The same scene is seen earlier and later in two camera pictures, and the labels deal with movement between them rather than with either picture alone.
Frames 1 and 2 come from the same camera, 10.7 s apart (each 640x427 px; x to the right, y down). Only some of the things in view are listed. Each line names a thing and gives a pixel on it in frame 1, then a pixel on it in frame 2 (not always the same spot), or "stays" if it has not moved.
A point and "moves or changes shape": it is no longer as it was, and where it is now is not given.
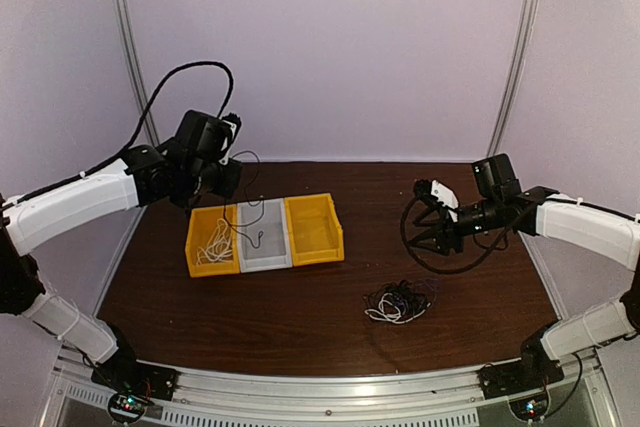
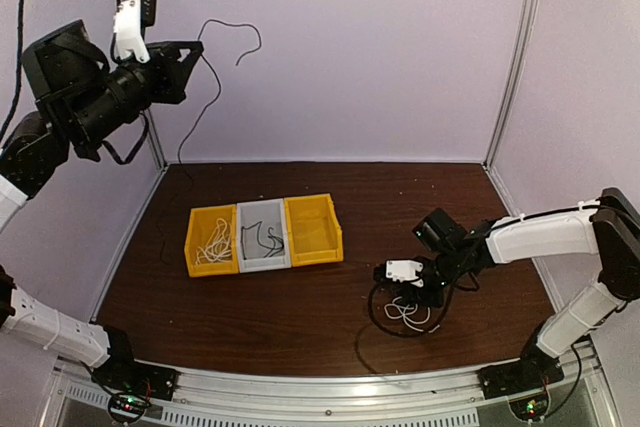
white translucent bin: [263, 235] stays
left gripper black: [227, 187] -> [173, 76]
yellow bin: [315, 232] stays
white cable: [219, 247] stays
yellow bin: [212, 244] stays
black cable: [254, 204] -> [260, 243]
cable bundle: [402, 300] moves or changes shape
